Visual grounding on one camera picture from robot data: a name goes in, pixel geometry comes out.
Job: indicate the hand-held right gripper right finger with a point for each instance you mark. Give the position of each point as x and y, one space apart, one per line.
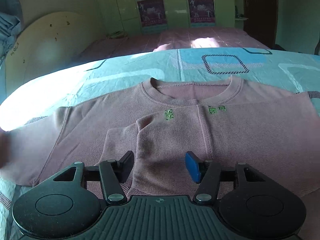
192 167

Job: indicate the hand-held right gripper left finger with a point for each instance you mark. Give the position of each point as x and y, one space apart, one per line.
128 164

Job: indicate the pink sweatshirt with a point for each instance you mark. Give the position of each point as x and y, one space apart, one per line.
175 135

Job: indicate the patterned teal bed sheet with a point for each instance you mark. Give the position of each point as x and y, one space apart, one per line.
225 65

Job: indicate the pink checked bed cover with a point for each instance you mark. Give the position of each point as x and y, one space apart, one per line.
175 38

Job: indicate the pale small object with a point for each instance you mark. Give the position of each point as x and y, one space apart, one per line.
116 34

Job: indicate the cream rounded headboard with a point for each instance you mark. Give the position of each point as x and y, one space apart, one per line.
45 45

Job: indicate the white corner shelf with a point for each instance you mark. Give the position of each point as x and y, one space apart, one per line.
240 17

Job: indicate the pale green wardrobe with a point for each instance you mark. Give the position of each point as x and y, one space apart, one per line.
175 7

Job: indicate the dark brown wooden door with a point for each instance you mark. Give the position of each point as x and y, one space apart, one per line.
260 10

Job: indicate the light blue cloth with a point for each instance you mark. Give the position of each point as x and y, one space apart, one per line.
8 27

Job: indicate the purple wall poster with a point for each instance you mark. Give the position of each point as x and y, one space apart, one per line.
201 9
151 12

